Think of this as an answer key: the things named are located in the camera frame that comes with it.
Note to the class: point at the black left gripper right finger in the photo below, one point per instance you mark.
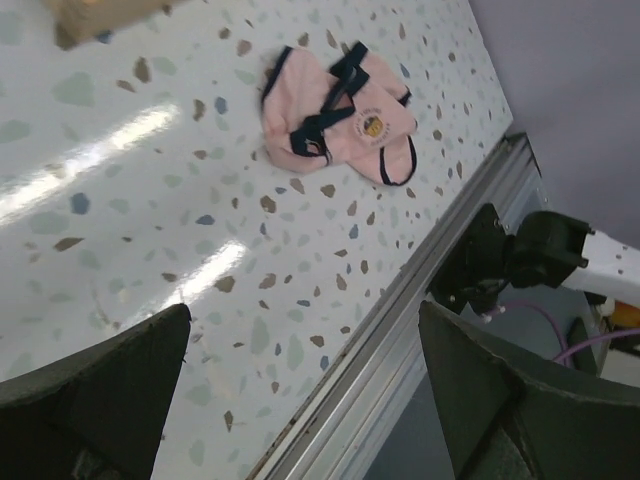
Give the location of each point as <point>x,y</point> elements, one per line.
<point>507,413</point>

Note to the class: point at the aluminium mounting rail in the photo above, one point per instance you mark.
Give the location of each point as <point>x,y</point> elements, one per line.
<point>353,408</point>

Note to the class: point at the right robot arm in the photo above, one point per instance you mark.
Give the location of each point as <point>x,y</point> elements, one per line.
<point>556,250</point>

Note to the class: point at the wooden hanger rack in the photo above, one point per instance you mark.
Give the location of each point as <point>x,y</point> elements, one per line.
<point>78,21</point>

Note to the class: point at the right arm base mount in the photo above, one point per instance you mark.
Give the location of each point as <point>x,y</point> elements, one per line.
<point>477,268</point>

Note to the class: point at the pink underwear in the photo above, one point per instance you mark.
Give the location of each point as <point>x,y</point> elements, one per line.
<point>354,113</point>

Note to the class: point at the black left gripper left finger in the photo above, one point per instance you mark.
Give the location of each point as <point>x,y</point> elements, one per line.
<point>100,412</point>

